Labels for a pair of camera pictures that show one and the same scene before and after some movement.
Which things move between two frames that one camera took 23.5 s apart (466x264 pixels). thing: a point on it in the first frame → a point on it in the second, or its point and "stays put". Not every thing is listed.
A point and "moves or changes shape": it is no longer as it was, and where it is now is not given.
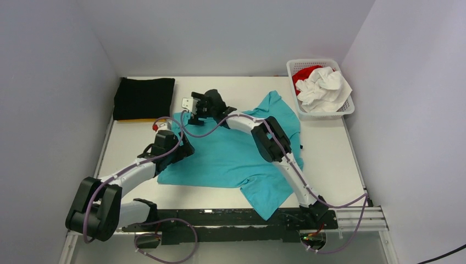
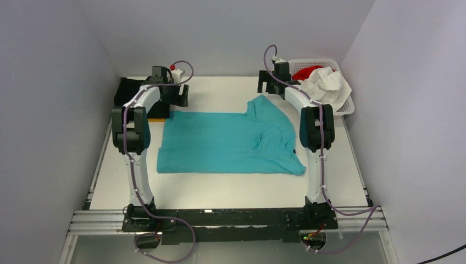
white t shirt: x=324 y=90 stays put
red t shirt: x=302 y=74 stays put
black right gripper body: x=204 y=111 → x=271 y=82
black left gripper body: x=182 y=152 → x=173 y=97
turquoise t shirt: x=225 y=156 moves or changes shape
